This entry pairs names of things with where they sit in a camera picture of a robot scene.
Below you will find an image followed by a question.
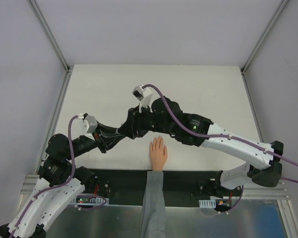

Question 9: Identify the grey sleeved forearm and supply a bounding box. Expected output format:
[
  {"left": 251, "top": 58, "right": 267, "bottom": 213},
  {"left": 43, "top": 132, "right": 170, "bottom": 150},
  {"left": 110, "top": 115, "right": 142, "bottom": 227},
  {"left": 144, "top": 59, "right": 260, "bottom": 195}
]
[{"left": 140, "top": 171, "right": 166, "bottom": 238}]

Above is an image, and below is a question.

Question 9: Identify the white cable duct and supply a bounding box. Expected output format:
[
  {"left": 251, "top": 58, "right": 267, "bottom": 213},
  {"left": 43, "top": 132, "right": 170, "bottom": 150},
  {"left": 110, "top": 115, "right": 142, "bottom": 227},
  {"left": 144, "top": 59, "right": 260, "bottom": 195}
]
[
  {"left": 199, "top": 198, "right": 217, "bottom": 209},
  {"left": 69, "top": 195, "right": 109, "bottom": 206}
]

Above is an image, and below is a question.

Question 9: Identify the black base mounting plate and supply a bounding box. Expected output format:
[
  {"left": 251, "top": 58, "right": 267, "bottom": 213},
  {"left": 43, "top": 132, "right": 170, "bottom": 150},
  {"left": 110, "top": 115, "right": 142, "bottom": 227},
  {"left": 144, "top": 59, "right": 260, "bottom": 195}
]
[{"left": 75, "top": 169, "right": 241, "bottom": 207}]

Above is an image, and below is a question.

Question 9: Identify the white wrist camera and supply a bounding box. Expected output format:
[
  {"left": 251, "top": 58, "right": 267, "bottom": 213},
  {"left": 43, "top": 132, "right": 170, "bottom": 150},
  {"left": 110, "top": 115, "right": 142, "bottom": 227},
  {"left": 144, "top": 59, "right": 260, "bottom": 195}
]
[
  {"left": 77, "top": 113, "right": 98, "bottom": 140},
  {"left": 132, "top": 85, "right": 152, "bottom": 113}
]

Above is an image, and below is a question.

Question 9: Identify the right white cable duct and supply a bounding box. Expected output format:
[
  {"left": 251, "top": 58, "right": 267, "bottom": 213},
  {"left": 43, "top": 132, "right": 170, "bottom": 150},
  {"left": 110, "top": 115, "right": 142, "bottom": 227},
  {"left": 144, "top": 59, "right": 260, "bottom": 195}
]
[{"left": 199, "top": 198, "right": 217, "bottom": 209}]

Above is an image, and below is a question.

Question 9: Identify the aluminium frame post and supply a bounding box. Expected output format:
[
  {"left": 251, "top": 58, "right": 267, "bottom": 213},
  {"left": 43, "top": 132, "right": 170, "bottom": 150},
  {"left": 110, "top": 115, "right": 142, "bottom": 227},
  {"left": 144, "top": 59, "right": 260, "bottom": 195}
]
[
  {"left": 28, "top": 0, "right": 72, "bottom": 73},
  {"left": 239, "top": 0, "right": 290, "bottom": 74}
]

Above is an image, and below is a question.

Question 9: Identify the left aluminium frame post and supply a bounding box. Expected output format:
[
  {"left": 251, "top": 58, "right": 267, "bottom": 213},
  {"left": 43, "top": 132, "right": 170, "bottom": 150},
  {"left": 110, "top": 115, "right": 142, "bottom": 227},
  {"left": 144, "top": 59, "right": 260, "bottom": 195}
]
[{"left": 28, "top": 0, "right": 72, "bottom": 73}]

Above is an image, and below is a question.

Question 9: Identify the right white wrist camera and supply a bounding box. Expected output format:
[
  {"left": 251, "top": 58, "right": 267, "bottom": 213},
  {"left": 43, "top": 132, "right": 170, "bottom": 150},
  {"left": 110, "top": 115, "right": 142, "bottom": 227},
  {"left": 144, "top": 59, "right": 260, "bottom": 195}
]
[{"left": 132, "top": 85, "right": 152, "bottom": 113}]

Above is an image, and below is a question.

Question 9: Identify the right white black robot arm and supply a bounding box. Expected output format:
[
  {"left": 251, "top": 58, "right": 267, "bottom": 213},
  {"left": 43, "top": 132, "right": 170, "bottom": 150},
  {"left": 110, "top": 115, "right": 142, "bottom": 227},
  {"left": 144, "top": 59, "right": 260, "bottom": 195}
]
[{"left": 117, "top": 98, "right": 284, "bottom": 196}]

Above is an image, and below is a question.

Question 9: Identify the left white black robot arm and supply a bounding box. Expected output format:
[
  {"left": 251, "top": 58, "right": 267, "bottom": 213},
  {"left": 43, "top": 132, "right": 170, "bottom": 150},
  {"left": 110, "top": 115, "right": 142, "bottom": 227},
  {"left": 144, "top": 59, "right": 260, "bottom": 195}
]
[{"left": 0, "top": 124, "right": 125, "bottom": 238}]

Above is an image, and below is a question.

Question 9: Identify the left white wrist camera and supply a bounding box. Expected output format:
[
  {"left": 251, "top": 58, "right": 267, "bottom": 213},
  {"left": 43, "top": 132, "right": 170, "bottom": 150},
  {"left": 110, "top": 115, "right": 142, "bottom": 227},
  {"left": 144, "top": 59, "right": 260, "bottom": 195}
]
[{"left": 77, "top": 113, "right": 98, "bottom": 140}]

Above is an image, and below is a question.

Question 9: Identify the left white cable duct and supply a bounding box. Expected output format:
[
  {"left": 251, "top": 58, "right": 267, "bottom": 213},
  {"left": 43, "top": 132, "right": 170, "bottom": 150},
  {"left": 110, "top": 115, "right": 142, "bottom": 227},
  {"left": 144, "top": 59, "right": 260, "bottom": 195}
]
[{"left": 69, "top": 195, "right": 109, "bottom": 206}]

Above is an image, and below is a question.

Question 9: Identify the right aluminium frame post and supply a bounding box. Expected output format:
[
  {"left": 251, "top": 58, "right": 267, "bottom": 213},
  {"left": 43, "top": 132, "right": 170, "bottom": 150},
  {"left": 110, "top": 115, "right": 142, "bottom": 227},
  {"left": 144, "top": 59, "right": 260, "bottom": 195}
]
[{"left": 239, "top": 0, "right": 290, "bottom": 74}]

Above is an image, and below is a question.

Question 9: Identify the mannequin hand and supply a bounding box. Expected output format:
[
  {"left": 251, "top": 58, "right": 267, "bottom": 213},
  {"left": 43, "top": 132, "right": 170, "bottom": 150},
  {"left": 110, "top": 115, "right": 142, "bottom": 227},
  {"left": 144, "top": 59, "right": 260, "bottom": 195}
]
[{"left": 149, "top": 136, "right": 168, "bottom": 172}]

